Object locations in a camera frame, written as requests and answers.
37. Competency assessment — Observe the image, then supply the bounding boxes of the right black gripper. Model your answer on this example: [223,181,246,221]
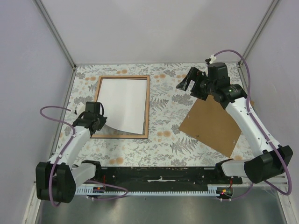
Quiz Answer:
[176,67,216,101]

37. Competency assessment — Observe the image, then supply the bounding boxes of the boardwalk landscape photo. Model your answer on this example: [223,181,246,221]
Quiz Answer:
[94,77,148,135]

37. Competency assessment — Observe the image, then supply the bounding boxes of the brown cardboard backing board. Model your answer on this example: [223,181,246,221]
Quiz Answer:
[179,96,241,157]

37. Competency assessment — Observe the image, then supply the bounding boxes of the wooden picture frame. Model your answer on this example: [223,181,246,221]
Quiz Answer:
[90,75,150,140]

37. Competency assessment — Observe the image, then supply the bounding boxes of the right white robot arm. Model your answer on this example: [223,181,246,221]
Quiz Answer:
[176,63,293,184]

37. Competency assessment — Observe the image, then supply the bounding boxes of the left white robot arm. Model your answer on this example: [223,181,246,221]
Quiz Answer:
[36,102,107,207]

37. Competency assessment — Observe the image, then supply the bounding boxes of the floral patterned table mat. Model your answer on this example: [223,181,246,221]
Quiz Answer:
[52,62,268,168]

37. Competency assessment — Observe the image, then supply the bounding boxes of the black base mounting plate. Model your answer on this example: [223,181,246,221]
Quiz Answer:
[92,167,242,190]

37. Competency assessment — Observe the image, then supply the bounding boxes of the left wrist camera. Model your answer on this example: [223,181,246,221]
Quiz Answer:
[74,102,85,115]

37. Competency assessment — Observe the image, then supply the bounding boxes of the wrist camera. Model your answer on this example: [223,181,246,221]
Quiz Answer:
[205,54,216,65]
[74,102,85,115]

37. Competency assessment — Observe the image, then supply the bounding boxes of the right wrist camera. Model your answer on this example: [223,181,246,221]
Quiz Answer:
[205,54,216,65]

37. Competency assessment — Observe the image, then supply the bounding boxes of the white slotted cable duct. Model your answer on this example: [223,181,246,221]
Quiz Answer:
[74,184,234,196]

